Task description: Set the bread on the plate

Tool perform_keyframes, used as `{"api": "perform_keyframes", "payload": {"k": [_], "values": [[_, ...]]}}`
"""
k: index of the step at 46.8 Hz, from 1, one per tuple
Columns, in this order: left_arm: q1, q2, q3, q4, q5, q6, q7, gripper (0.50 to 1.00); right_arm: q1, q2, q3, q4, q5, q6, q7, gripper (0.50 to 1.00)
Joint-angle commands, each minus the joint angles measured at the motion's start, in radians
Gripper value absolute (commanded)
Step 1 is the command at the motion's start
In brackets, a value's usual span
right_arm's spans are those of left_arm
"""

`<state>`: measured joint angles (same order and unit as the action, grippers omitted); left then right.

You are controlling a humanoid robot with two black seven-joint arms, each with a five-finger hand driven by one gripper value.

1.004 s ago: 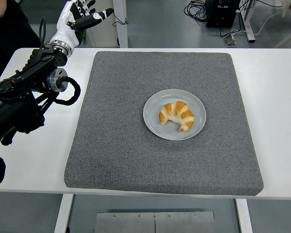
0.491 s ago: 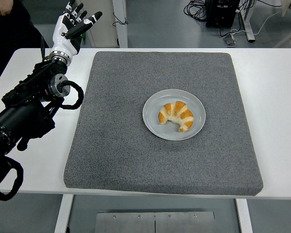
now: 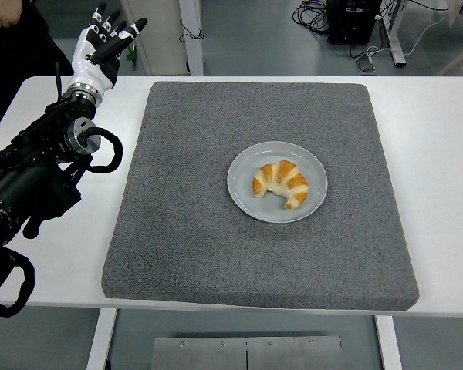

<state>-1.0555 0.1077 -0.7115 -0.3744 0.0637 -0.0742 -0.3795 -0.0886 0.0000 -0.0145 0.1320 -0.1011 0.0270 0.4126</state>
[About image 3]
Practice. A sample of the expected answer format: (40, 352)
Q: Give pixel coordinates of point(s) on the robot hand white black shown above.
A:
(88, 71)

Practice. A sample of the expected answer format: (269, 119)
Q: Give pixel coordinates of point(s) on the person's hand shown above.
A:
(2, 13)

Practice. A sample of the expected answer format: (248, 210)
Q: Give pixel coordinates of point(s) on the croissant bread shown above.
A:
(278, 173)

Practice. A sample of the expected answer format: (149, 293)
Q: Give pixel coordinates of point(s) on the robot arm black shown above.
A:
(27, 181)

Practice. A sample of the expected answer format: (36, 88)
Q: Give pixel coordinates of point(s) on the grey round plate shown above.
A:
(314, 181)

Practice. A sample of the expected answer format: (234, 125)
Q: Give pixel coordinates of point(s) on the grey metal plate with screws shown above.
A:
(200, 354)

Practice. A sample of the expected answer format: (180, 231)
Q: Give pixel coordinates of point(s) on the small green object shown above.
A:
(131, 57)

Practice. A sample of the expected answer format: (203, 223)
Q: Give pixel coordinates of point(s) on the person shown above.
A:
(19, 61)

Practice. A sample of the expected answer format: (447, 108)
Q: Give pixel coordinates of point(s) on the white cabinet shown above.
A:
(158, 42)

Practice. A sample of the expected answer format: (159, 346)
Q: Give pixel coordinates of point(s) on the grey felt mat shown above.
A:
(254, 262)

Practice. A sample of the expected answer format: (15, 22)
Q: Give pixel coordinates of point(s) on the black computer case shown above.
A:
(351, 19)

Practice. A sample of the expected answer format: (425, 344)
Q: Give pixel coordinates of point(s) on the white table leg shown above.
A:
(389, 343)
(100, 339)

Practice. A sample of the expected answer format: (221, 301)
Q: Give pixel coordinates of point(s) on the white desk leg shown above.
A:
(395, 38)

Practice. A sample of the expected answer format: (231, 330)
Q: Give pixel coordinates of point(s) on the white curved chair leg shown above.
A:
(461, 54)

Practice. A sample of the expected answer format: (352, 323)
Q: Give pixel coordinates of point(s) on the white post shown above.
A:
(193, 54)

